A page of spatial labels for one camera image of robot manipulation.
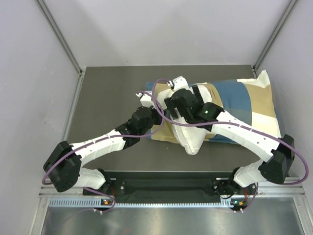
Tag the grey slotted cable duct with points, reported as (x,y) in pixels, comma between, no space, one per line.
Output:
(106,203)

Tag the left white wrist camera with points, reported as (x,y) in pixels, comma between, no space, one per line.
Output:
(145,99)

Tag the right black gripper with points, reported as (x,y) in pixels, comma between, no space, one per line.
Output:
(171,107)

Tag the right aluminium frame post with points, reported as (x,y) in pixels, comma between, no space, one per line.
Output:
(275,33)

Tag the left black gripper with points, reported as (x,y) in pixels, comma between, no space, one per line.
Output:
(159,116)

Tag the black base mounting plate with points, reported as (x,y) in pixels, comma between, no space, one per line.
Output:
(211,183)

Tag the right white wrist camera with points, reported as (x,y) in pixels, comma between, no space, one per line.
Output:
(178,83)

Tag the left aluminium frame post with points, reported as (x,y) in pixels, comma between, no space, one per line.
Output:
(57,32)

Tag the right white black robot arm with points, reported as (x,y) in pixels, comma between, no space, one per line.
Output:
(275,155)

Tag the checkered blue beige white pillowcase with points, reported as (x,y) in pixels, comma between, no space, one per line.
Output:
(249,100)

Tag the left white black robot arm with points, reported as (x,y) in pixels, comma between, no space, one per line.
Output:
(65,167)

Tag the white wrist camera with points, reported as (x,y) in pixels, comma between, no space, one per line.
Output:
(145,99)
(178,83)

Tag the white pillow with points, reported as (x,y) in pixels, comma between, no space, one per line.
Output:
(190,138)

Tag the aluminium frame post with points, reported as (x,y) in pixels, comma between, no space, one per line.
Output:
(275,33)
(57,32)

